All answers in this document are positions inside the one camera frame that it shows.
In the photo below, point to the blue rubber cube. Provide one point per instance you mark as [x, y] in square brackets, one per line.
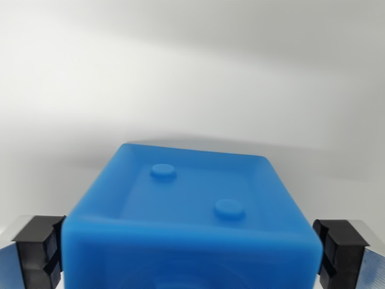
[192, 238]

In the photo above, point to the black silver gripper right finger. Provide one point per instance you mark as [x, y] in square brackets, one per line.
[346, 250]

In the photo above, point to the black silver gripper left finger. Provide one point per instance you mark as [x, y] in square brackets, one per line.
[30, 253]

